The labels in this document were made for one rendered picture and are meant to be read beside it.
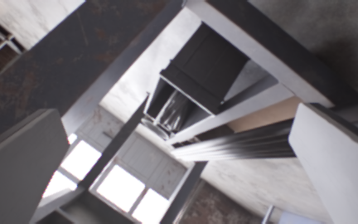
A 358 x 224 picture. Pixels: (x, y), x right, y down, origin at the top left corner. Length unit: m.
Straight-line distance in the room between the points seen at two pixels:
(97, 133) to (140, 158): 0.80
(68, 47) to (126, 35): 0.07
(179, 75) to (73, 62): 0.38
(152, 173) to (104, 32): 3.30
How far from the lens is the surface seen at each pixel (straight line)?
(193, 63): 0.63
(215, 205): 3.78
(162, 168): 3.54
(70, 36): 0.29
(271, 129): 0.52
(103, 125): 3.56
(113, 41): 0.28
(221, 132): 1.18
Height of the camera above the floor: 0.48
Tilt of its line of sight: 19 degrees down
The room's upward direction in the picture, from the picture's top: 145 degrees counter-clockwise
